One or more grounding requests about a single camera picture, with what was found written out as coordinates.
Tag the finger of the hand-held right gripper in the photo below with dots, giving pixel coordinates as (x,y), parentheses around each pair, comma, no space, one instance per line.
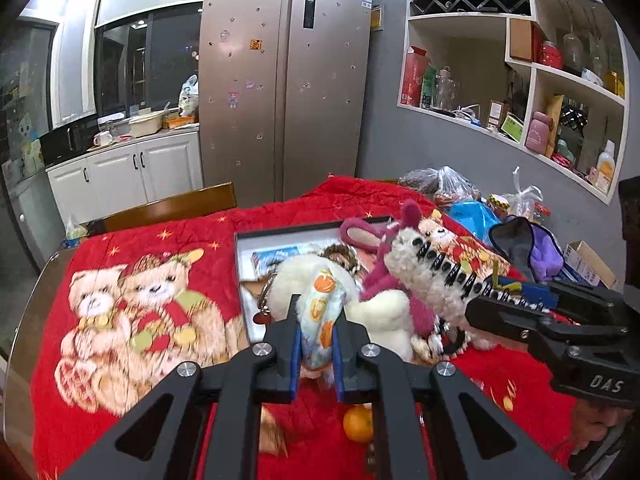
(500,317)
(547,296)

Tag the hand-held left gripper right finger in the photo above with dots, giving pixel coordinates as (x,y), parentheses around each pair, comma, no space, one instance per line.
(338,360)

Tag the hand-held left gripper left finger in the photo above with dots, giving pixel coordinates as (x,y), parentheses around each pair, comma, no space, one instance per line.
(296,350)

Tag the white plush toy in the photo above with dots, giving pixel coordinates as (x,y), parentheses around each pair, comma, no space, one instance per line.
(385,320)

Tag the fluffy hair claw clip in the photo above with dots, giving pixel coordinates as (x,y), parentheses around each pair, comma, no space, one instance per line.
(425,265)

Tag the dark cardboard box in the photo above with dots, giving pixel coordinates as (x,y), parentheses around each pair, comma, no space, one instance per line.
(245,270)

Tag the brown lace scrunchie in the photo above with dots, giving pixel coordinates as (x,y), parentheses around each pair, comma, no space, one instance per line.
(340,255)

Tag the glass desktop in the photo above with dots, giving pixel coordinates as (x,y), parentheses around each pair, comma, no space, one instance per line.
(25,320)

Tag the person's right hand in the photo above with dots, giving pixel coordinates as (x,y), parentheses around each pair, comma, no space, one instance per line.
(595,430)

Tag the purple plush cloth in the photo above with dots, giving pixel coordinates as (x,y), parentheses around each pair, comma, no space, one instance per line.
(547,255)

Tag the small white cardboard box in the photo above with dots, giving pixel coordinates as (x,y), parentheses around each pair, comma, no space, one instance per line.
(587,262)

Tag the black cloth pouch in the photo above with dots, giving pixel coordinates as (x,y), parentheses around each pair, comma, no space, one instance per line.
(510,245)

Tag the orange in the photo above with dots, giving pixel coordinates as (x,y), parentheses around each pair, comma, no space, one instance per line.
(359,424)

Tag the small bear plush red outfit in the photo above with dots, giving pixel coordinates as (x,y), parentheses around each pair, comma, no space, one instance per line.
(450,245)

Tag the maroon plush toy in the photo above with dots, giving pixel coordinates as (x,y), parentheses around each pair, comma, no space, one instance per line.
(380,280)

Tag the blue and white card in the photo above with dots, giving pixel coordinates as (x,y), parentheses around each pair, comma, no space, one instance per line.
(275,260)

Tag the tied clear plastic bag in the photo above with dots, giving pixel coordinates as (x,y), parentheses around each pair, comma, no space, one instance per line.
(520,200)

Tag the blue plastic bag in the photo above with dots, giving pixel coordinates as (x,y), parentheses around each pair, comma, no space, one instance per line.
(472,217)

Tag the white bottle orange label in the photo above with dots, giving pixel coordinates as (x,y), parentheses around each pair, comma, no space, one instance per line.
(605,167)

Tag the pink bottle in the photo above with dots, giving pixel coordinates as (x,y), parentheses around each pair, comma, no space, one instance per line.
(537,132)

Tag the red bear printed blanket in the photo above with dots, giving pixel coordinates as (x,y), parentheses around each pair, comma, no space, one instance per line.
(175,240)

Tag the brown paper bag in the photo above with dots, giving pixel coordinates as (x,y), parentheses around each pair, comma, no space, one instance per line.
(554,125)

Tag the green card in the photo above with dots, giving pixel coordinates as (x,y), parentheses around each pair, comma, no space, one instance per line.
(512,126)

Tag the small brown box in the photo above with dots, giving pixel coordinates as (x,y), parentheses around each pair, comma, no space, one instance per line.
(497,114)

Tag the glass jar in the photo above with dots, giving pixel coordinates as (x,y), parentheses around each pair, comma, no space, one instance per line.
(445,91)

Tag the green packet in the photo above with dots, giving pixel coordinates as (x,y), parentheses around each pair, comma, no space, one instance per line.
(428,90)

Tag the red tin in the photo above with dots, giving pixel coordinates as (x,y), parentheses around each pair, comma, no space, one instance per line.
(550,54)

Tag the tall glass bottle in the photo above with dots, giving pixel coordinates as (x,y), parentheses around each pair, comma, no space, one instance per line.
(573,52)

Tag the white kitchen cabinet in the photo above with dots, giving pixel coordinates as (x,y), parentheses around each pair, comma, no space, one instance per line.
(125,170)

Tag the small bag on floor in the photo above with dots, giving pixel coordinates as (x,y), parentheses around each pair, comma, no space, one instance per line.
(75,232)

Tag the red carton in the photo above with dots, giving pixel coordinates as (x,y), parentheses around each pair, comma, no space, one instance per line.
(412,77)

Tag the orange food tray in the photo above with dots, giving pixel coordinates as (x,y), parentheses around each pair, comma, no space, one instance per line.
(180,121)

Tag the doll fridge sticker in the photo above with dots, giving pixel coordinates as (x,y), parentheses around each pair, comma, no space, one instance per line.
(233,99)

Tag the steel double door fridge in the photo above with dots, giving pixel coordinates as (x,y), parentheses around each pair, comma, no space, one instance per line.
(285,90)

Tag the cream plastic basin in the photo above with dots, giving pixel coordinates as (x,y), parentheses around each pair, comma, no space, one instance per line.
(145,124)

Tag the white plastic bag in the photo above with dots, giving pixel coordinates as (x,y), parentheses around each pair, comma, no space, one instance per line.
(189,95)

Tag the white mug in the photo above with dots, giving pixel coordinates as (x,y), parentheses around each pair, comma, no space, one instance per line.
(102,138)

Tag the orange fridge sticker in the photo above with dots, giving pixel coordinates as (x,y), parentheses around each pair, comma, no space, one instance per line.
(256,44)

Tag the black microwave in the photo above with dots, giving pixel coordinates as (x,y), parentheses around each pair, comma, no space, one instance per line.
(65,142)

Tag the dark window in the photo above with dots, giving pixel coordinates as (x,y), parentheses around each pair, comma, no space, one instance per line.
(165,60)

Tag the glass sliding door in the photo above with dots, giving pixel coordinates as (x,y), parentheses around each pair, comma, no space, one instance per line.
(20,135)

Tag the white wall shelf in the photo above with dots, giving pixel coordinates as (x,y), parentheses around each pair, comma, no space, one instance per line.
(480,35)

